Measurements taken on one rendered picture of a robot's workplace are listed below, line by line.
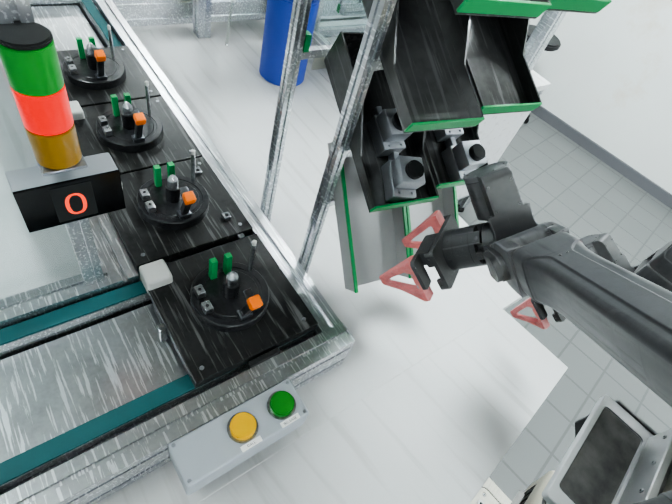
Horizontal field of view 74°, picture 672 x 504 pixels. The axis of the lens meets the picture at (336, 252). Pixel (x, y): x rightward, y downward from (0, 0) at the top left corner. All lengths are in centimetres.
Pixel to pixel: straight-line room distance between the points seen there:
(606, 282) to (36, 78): 56
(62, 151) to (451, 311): 85
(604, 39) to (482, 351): 319
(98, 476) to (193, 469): 12
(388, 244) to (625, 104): 326
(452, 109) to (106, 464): 70
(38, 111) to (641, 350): 58
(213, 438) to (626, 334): 58
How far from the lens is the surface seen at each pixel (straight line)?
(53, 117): 59
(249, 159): 128
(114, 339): 87
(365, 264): 88
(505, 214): 56
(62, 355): 88
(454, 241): 62
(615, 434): 94
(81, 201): 68
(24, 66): 56
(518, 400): 108
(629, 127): 404
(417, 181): 72
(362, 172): 73
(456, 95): 72
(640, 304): 36
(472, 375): 105
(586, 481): 86
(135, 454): 75
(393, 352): 99
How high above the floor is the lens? 168
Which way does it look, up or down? 49 degrees down
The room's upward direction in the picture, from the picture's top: 21 degrees clockwise
